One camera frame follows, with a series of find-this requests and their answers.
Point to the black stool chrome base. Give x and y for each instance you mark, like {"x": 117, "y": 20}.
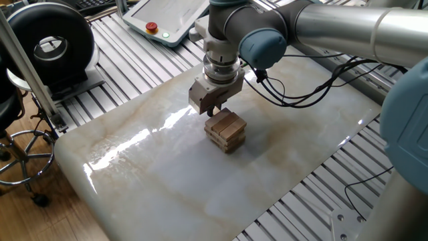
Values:
{"x": 10, "y": 110}

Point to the light wooden jenga block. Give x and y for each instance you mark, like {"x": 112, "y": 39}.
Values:
{"x": 235, "y": 144}
{"x": 234, "y": 140}
{"x": 214, "y": 138}
{"x": 220, "y": 117}
{"x": 242, "y": 131}
{"x": 217, "y": 109}
{"x": 216, "y": 143}
{"x": 208, "y": 131}
{"x": 231, "y": 129}
{"x": 234, "y": 136}
{"x": 214, "y": 134}
{"x": 225, "y": 122}

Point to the aluminium side rail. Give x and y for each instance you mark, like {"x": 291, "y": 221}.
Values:
{"x": 368, "y": 90}

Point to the aluminium frame post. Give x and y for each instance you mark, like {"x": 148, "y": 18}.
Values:
{"x": 121, "y": 6}
{"x": 31, "y": 68}

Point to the white marble board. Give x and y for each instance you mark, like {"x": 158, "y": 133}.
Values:
{"x": 150, "y": 187}

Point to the silver force torque sensor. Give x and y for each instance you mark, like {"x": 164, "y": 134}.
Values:
{"x": 221, "y": 70}

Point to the silver grey UR5 robot arm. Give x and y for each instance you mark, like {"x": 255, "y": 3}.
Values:
{"x": 334, "y": 30}

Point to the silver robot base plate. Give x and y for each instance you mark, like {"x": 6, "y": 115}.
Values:
{"x": 344, "y": 224}

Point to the white teach pendant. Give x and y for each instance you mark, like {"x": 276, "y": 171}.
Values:
{"x": 160, "y": 16}

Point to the black keyboard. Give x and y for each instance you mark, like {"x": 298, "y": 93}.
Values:
{"x": 90, "y": 3}

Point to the grey Schunk gripper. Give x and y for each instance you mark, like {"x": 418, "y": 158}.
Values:
{"x": 214, "y": 95}

